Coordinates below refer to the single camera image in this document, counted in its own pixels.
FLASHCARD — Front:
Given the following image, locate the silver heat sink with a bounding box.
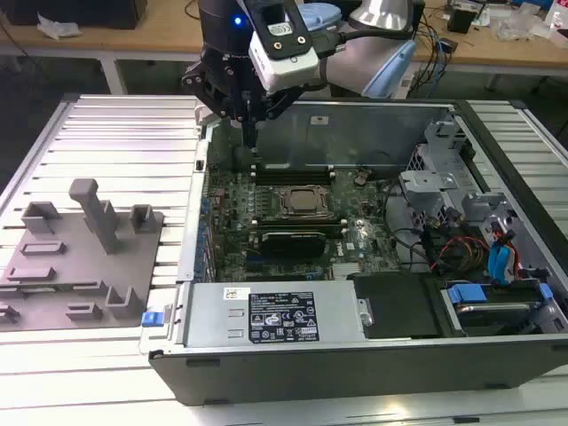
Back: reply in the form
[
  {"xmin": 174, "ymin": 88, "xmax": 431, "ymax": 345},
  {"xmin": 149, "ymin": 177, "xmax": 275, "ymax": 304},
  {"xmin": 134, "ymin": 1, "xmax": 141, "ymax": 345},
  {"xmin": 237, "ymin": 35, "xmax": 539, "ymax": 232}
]
[{"xmin": 330, "ymin": 264, "xmax": 361, "ymax": 281}]

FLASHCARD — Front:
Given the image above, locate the small black box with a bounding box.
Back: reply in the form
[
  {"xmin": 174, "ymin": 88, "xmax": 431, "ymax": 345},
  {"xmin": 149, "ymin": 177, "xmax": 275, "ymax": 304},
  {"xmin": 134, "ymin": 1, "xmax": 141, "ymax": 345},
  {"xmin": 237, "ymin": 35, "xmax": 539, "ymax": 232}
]
[{"xmin": 446, "ymin": 4, "xmax": 478, "ymax": 34}]

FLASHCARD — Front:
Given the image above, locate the clear plastic bag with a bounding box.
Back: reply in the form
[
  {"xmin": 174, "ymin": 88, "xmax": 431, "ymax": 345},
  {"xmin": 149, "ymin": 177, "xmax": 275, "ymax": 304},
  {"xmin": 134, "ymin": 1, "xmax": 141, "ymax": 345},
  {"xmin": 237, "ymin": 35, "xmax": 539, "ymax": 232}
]
[{"xmin": 494, "ymin": 7, "xmax": 552, "ymax": 42}]

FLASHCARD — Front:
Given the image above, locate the orange wire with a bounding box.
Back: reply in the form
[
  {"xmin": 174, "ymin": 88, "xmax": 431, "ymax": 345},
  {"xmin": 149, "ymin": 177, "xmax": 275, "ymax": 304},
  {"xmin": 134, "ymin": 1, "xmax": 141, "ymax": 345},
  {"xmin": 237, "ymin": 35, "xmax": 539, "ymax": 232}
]
[{"xmin": 509, "ymin": 239, "xmax": 524, "ymax": 281}]

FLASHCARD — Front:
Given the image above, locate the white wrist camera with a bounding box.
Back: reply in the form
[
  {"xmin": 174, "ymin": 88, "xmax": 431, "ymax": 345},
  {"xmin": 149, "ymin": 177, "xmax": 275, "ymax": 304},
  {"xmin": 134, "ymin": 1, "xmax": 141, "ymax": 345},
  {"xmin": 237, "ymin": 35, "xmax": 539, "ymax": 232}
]
[{"xmin": 247, "ymin": 0, "xmax": 321, "ymax": 93}]

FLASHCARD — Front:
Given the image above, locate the large black box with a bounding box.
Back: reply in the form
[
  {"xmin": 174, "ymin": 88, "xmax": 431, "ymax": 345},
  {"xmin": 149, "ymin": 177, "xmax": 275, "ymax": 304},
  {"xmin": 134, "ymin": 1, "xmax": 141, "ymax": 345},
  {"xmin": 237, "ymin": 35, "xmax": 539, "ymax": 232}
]
[{"xmin": 4, "ymin": 0, "xmax": 148, "ymax": 30}]

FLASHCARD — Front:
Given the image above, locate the blue flat wire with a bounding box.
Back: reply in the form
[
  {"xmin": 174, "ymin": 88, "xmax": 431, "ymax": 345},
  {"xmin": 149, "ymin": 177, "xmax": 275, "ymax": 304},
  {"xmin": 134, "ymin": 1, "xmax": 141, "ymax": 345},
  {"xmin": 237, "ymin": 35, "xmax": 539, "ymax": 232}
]
[{"xmin": 486, "ymin": 220, "xmax": 518, "ymax": 290}]

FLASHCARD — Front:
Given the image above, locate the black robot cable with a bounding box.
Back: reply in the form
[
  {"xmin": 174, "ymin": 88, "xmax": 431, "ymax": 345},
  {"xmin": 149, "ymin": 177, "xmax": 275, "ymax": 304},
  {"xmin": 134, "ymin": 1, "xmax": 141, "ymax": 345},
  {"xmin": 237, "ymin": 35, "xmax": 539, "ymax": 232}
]
[{"xmin": 312, "ymin": 24, "xmax": 417, "ymax": 58}]

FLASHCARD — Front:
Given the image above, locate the crumpled white paper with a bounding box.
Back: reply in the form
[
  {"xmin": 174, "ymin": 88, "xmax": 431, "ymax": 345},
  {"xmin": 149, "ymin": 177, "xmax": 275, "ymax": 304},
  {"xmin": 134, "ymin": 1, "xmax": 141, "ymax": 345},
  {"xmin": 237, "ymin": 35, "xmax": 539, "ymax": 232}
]
[{"xmin": 36, "ymin": 12, "xmax": 83, "ymax": 42}]

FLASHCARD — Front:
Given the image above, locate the wooden desk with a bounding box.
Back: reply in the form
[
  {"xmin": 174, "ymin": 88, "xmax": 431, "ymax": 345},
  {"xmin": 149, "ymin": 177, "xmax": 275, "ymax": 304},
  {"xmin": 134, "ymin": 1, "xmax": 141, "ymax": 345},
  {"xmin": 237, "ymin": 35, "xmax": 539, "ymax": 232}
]
[{"xmin": 0, "ymin": 0, "xmax": 568, "ymax": 70}]

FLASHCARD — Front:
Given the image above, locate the grey metal drive cage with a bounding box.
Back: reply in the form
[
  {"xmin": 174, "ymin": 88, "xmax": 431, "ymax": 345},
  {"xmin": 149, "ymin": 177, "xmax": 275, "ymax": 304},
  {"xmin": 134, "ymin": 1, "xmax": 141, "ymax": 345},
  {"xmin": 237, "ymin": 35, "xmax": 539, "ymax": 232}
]
[{"xmin": 398, "ymin": 119, "xmax": 478, "ymax": 209}]

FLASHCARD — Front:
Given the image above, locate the grey power supply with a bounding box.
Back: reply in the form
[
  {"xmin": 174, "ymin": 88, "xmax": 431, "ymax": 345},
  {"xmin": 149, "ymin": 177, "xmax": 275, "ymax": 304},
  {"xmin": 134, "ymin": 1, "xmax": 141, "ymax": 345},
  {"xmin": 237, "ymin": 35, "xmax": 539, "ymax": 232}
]
[{"xmin": 182, "ymin": 280, "xmax": 370, "ymax": 350}]

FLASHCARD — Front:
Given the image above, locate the grey parts rack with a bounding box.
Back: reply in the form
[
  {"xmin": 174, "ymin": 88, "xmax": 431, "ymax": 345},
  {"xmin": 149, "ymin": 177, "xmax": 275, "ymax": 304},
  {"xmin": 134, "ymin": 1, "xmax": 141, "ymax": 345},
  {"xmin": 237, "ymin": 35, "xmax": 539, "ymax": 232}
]
[{"xmin": 0, "ymin": 177, "xmax": 167, "ymax": 332}]

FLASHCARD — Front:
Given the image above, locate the black RAM slot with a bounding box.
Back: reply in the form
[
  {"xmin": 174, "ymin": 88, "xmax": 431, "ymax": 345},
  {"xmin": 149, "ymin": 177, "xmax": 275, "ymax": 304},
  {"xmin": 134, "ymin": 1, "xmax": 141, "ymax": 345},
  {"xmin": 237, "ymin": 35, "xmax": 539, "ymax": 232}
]
[
  {"xmin": 250, "ymin": 215, "xmax": 346, "ymax": 225},
  {"xmin": 250, "ymin": 223, "xmax": 347, "ymax": 233},
  {"xmin": 255, "ymin": 171, "xmax": 335, "ymax": 180}
]

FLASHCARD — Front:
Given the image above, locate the black graphics card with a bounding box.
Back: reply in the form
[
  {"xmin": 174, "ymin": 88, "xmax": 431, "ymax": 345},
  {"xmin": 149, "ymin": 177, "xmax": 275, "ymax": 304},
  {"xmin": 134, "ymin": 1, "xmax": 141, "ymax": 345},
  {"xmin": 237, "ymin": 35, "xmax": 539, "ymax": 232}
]
[{"xmin": 259, "ymin": 230, "xmax": 326, "ymax": 259}]

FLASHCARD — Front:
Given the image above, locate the CPU socket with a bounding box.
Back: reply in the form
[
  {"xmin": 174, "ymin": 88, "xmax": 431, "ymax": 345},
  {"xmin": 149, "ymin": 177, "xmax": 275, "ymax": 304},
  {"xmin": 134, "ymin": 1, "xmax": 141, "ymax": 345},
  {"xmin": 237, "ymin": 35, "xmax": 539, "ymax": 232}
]
[{"xmin": 272, "ymin": 182, "xmax": 339, "ymax": 219}]

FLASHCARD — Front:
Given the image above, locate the black plastic shroud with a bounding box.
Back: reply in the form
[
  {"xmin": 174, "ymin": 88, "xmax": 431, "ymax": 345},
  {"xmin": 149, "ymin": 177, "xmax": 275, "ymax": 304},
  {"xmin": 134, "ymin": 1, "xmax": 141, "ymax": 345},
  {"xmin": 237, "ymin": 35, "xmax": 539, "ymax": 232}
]
[{"xmin": 347, "ymin": 272, "xmax": 446, "ymax": 341}]

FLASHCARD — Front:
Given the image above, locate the thin black wire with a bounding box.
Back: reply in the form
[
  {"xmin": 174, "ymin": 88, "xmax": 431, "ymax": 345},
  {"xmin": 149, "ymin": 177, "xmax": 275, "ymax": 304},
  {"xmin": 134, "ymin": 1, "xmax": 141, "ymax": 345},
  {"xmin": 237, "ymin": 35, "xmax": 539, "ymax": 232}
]
[{"xmin": 384, "ymin": 226, "xmax": 430, "ymax": 268}]

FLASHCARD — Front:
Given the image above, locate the blue hanging cable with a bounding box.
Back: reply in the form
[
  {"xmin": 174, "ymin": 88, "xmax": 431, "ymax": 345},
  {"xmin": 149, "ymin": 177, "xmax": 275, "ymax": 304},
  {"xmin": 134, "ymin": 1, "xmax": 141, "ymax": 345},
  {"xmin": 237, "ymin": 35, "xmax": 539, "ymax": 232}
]
[{"xmin": 424, "ymin": 21, "xmax": 450, "ymax": 99}]

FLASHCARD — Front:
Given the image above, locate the open black PC case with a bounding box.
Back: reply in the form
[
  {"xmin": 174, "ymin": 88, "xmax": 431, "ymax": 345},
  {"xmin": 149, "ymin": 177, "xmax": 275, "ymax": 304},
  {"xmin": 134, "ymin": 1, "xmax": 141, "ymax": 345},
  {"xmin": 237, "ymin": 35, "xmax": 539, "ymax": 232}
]
[{"xmin": 138, "ymin": 96, "xmax": 568, "ymax": 407}]

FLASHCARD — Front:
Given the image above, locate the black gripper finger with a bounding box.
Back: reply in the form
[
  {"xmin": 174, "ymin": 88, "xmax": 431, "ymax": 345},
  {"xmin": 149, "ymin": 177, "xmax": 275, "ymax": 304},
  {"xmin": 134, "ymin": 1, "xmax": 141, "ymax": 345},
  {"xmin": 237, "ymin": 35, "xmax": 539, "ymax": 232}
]
[
  {"xmin": 249, "ymin": 86, "xmax": 305, "ymax": 152},
  {"xmin": 180, "ymin": 61, "xmax": 252, "ymax": 150}
]

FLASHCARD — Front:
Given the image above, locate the red and white box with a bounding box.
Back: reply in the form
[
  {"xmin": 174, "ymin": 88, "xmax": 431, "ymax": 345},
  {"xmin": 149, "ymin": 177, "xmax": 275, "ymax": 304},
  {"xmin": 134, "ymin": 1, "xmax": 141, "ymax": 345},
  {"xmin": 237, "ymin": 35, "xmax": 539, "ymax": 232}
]
[{"xmin": 548, "ymin": 0, "xmax": 568, "ymax": 46}]

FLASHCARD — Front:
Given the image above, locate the green motherboard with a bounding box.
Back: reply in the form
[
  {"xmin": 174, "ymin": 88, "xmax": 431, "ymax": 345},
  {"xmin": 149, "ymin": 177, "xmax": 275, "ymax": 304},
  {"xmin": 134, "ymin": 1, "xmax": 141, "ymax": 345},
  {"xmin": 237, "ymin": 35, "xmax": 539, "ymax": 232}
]
[{"xmin": 201, "ymin": 157, "xmax": 405, "ymax": 283}]

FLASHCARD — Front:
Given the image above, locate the silver CPU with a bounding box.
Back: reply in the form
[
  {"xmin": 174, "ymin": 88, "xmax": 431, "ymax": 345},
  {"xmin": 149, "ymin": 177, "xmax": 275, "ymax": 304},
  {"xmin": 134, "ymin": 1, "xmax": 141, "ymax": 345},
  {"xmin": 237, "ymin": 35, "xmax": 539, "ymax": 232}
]
[{"xmin": 283, "ymin": 186, "xmax": 327, "ymax": 213}]

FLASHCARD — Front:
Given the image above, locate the hard disk in blue carrier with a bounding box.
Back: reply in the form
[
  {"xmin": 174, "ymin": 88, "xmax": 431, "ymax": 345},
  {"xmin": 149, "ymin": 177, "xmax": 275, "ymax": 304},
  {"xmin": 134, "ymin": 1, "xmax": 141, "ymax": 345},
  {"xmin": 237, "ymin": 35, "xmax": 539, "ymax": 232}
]
[{"xmin": 438, "ymin": 280, "xmax": 554, "ymax": 337}]

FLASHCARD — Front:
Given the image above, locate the red yellow black wire bundle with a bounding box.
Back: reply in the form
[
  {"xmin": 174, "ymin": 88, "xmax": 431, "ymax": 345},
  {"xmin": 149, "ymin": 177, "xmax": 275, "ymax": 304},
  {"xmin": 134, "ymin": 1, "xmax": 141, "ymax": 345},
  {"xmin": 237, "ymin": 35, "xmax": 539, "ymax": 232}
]
[{"xmin": 424, "ymin": 235, "xmax": 490, "ymax": 277}]

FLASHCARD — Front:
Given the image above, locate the green RAM stick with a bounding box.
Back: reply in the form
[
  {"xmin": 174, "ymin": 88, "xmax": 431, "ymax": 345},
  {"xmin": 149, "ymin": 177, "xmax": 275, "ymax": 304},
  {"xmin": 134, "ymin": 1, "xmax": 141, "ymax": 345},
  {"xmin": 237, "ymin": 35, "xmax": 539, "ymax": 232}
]
[{"xmin": 256, "ymin": 162, "xmax": 333, "ymax": 172}]

